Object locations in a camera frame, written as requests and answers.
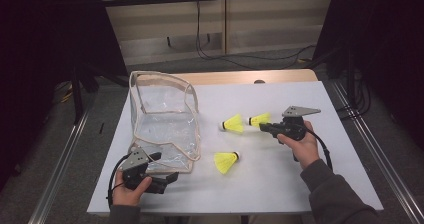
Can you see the black curtain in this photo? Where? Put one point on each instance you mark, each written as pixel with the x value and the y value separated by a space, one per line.
pixel 383 34
pixel 50 50

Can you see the dark round table grommet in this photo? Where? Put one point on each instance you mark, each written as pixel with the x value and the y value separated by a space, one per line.
pixel 259 82

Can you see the yellow shuttlecock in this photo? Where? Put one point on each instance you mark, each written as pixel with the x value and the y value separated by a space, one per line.
pixel 260 119
pixel 224 162
pixel 235 124

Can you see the person's left hand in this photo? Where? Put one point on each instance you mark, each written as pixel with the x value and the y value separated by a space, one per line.
pixel 128 197

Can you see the person's right hand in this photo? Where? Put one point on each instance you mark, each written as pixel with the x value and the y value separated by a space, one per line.
pixel 305 150

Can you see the white table cover sheet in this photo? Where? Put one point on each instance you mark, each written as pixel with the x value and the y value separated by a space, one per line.
pixel 266 184

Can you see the metal floor rail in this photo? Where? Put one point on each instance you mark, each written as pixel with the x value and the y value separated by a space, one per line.
pixel 56 180
pixel 396 180

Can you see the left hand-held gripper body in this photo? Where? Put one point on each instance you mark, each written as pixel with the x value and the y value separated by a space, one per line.
pixel 135 160

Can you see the clear plastic tote bag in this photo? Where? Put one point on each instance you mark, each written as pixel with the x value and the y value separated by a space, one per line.
pixel 166 130

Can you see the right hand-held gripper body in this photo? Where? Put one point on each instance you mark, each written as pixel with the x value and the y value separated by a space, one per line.
pixel 295 129

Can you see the black metal stand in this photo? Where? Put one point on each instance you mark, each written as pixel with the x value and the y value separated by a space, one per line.
pixel 78 97

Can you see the wooden table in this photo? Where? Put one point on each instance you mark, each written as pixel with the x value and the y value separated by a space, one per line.
pixel 233 77

